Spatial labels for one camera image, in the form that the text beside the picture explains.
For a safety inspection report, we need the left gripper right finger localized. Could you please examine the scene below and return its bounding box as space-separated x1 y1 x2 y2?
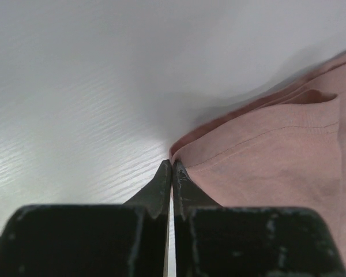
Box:
172 162 346 276

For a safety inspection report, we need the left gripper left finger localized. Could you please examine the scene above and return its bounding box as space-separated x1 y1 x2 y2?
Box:
0 160 172 276

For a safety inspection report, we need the pink t shirt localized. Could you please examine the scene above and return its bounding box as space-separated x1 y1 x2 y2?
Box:
170 52 346 265

